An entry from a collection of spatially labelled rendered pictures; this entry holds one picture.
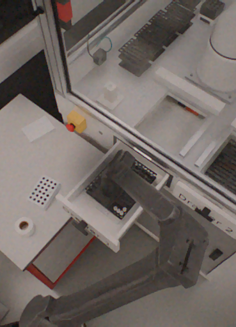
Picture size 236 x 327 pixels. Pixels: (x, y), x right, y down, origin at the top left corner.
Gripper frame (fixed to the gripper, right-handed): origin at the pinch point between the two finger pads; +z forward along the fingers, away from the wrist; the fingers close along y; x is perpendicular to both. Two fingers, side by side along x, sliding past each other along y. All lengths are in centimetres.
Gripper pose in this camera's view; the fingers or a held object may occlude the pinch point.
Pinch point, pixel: (107, 199)
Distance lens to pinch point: 122.4
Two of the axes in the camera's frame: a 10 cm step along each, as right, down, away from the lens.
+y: -6.6, 6.4, -4.0
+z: -0.8, 4.7, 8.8
